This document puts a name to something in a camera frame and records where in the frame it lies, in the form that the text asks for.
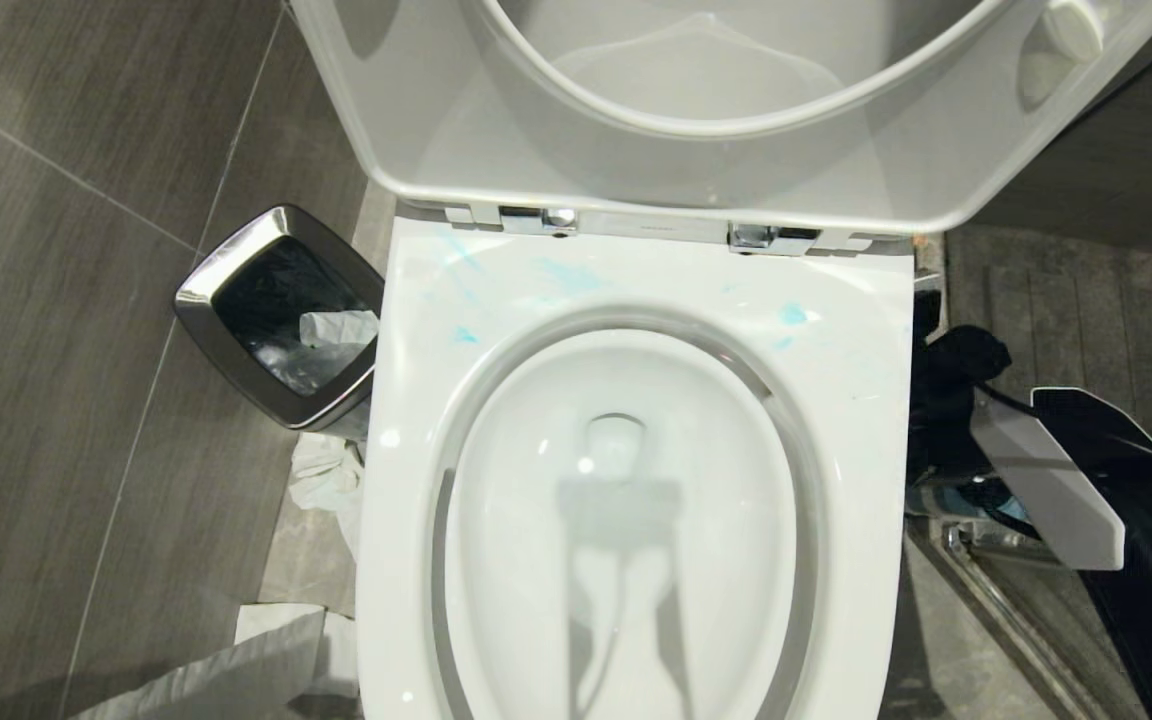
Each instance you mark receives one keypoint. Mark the chrome shower door rail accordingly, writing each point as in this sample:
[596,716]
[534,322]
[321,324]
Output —
[1011,610]

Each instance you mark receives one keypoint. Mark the white toilet bowl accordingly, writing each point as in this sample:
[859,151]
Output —
[636,290]

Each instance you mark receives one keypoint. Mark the blue cleaner bottle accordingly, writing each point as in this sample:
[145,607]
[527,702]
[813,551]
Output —
[966,498]

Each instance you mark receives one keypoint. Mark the chrome toilet seat hinge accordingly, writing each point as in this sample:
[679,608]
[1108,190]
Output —
[771,238]
[539,219]

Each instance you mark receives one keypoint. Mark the black bin liner bag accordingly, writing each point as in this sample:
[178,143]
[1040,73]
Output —
[261,290]

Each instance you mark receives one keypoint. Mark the white toilet seat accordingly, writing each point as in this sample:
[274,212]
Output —
[436,120]

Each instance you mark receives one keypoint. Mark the chrome square trash bin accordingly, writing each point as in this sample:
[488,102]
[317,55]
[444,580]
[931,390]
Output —
[198,292]

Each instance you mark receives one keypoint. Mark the white toilet lid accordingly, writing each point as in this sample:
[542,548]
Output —
[726,60]

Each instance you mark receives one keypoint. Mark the white plastic bag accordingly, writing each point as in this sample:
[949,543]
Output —
[236,670]

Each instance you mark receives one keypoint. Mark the crumpled white tissue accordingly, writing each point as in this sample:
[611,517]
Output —
[326,480]

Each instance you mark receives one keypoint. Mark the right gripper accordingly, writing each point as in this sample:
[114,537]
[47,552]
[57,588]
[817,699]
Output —
[956,370]

